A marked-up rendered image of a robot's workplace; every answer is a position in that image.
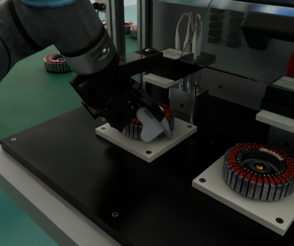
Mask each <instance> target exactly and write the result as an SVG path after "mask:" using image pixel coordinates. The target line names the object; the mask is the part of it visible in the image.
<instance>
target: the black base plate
mask: <svg viewBox="0 0 294 246"><path fill-rule="evenodd" d="M139 84H140V86H141V87H142V88H143V89H144V91H145V92H146V93H148V94H149V95H150V96H151V97H152V98H153V99H154V100H155V101H156V102H158V103H163V104H165V105H167V106H169V89H170V87H168V88H163V87H160V86H157V85H154V84H151V83H148V84H146V85H144V84H143V83H139ZM258 113H259V111H257V110H254V109H251V108H248V107H245V106H242V105H239V104H236V103H233V102H229V101H227V100H224V99H220V98H217V97H214V96H211V95H209V96H208V106H207V110H206V111H205V112H203V113H202V114H200V115H198V116H197V117H195V118H194V124H193V125H195V126H197V131H196V132H195V133H193V134H192V135H190V136H189V137H187V138H186V139H184V140H183V141H181V142H180V143H178V144H177V145H176V146H174V147H173V148H171V149H170V150H168V151H167V152H165V153H164V154H162V155H161V156H159V157H158V158H156V159H155V160H153V161H152V162H150V163H148V162H147V161H145V160H143V159H141V158H139V157H137V156H136V155H134V154H132V153H130V152H128V151H126V150H125V149H123V148H121V147H119V146H117V145H116V144H114V143H112V142H110V141H108V140H107V139H105V138H103V137H101V136H99V135H97V134H96V131H95V129H96V128H98V127H100V126H102V125H104V124H106V123H108V122H107V121H106V120H105V121H102V117H100V116H98V118H97V119H96V120H95V119H94V118H93V117H92V116H91V115H90V113H89V112H88V111H87V109H86V108H85V107H84V106H81V107H79V108H76V109H74V110H71V111H69V112H67V113H64V114H62V115H59V116H57V117H54V118H52V119H50V120H47V121H45V122H43V123H40V124H38V125H35V126H33V127H30V128H28V129H26V130H23V131H21V132H18V133H16V134H13V135H11V136H8V137H6V138H4V139H1V140H0V144H1V147H2V149H3V150H4V151H5V152H7V153H8V154H9V155H10V156H12V157H13V158H14V159H15V160H17V161H18V162H19V163H20V164H22V165H23V166H24V167H25V168H27V169H28V170H29V171H30V172H32V173H33V174H34V175H35V176H36V177H38V178H39V179H40V180H41V181H43V182H44V183H45V184H46V185H48V186H49V187H50V188H51V189H53V190H54V191H55V192H56V193H58V194H59V195H60V196H61V197H63V198H64V199H65V200H66V201H67V202H69V203H70V204H71V205H72V206H74V207H75V208H76V209H77V210H79V211H80V212H81V213H82V214H83V215H84V216H86V217H87V218H88V219H89V220H91V221H92V222H93V223H94V224H96V225H97V226H98V227H99V228H101V229H102V230H103V231H104V232H105V233H107V234H108V235H109V236H110V237H112V238H113V239H114V240H115V241H117V242H118V243H119V244H120V245H122V246H294V221H293V222H292V224H291V225H290V226H289V228H288V229H287V231H286V232H285V234H284V235H283V236H282V235H280V234H278V233H276V232H274V231H272V230H271V229H269V228H267V227H265V226H263V225H262V224H260V223H258V222H256V221H254V220H253V219H251V218H249V217H247V216H245V215H243V214H242V213H240V212H238V211H236V210H234V209H232V208H231V207H229V206H227V205H225V204H223V203H222V202H220V201H218V200H216V199H214V198H212V197H211V196H209V195H207V194H205V193H203V192H202V191H200V190H198V189H196V188H194V187H192V181H193V180H194V179H195V178H196V177H197V176H199V175H200V174H201V173H202V172H203V171H205V170H206V169H207V168H208V167H210V166H211V165H212V164H213V163H214V162H216V161H217V160H218V159H219V158H221V157H222V156H223V155H224V154H225V153H226V151H227V150H228V149H230V148H231V147H233V146H234V145H236V144H237V143H239V144H243V143H258V144H264V146H265V145H266V144H267V139H268V135H269V130H270V126H271V125H269V124H267V123H263V122H260V121H257V120H256V115H257V114H258Z"/></svg>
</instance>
